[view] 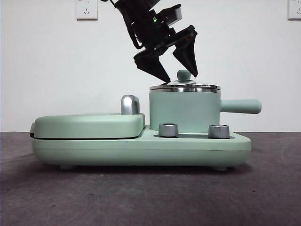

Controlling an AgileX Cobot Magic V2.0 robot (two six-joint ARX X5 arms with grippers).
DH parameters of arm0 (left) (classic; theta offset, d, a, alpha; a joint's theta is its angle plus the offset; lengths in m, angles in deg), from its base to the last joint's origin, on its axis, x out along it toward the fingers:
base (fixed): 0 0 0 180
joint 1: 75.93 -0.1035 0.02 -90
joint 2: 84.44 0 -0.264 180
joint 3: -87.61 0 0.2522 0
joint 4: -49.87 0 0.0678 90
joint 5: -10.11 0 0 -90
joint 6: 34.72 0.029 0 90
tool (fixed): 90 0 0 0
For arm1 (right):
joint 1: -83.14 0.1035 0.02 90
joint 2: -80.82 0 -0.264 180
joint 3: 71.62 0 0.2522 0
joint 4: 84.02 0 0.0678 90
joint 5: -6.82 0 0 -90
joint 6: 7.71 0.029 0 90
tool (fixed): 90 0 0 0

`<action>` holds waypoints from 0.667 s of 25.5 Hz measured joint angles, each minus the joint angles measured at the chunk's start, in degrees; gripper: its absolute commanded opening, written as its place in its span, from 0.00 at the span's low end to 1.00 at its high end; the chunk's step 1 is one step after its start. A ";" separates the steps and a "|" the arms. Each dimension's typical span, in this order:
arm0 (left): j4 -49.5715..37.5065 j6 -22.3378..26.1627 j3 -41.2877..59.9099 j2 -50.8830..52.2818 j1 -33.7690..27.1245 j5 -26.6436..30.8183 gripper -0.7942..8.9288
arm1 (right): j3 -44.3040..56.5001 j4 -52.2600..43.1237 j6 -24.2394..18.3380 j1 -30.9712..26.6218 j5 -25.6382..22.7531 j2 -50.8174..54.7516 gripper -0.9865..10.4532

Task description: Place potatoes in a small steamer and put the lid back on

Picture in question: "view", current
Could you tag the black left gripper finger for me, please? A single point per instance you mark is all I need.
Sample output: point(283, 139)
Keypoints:
point(152, 67)
point(188, 56)

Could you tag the glass lid with green knob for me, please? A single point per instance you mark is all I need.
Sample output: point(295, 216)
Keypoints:
point(183, 76)

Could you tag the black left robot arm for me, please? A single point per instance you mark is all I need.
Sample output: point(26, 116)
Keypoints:
point(141, 28)

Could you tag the silver control knob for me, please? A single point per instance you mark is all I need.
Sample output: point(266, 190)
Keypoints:
point(219, 131)
point(168, 130)

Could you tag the mint green cooker base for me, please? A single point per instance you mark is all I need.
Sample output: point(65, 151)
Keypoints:
point(141, 150)

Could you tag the mint green griddle cover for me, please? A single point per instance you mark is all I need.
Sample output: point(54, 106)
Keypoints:
point(87, 126)

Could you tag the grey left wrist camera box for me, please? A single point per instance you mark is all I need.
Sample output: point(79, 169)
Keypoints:
point(172, 14)

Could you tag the white wall socket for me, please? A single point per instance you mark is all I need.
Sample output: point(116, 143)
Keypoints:
point(295, 9)
point(86, 9)

